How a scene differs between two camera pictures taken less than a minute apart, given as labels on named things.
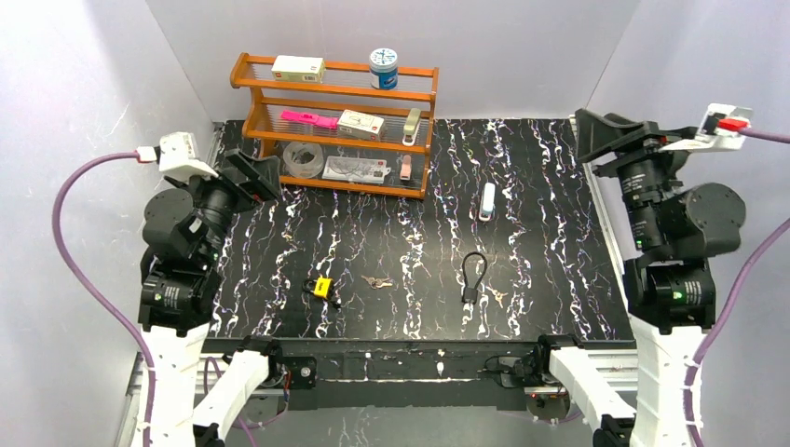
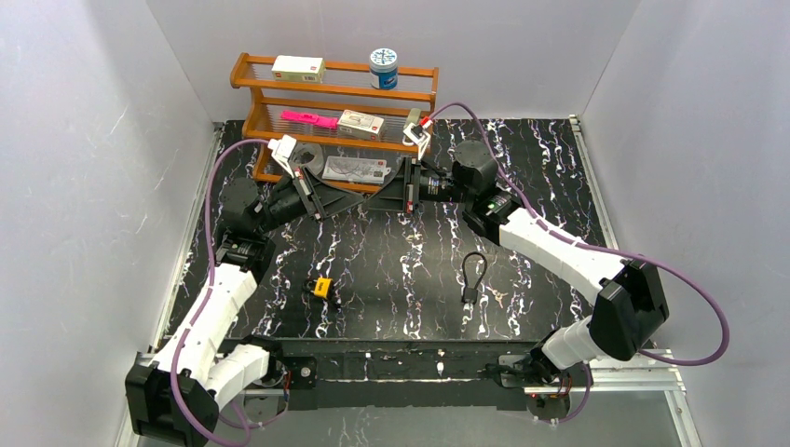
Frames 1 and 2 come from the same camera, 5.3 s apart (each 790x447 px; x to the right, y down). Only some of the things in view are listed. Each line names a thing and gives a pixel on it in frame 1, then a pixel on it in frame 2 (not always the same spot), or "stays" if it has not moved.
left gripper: [243, 182] to [307, 193]
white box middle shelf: [361, 126] stays
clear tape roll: [303, 160] stays
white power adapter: [177, 155] to [282, 149]
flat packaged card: [360, 169] stays
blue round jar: [383, 69] stays
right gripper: [631, 150] to [409, 187]
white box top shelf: [293, 68] stays
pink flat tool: [311, 118] stays
